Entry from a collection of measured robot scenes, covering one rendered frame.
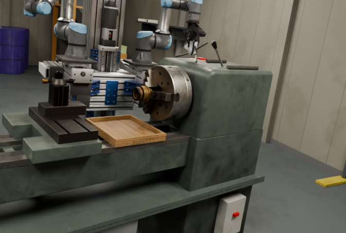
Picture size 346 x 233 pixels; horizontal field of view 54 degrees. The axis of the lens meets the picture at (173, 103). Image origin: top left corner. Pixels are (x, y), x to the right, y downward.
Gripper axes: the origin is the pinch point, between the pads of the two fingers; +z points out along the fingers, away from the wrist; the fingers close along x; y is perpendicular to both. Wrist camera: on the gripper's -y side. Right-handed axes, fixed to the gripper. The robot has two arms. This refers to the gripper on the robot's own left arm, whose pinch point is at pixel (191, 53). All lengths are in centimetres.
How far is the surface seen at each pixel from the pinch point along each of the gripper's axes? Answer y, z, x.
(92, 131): -31, 34, 80
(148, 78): -8.4, 14.9, 37.0
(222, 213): -37, 96, -10
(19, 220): -20, 77, 106
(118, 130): -12, 42, 55
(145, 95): -16, 23, 43
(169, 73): -20.1, 9.6, 31.8
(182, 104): -26.9, 25.3, 25.8
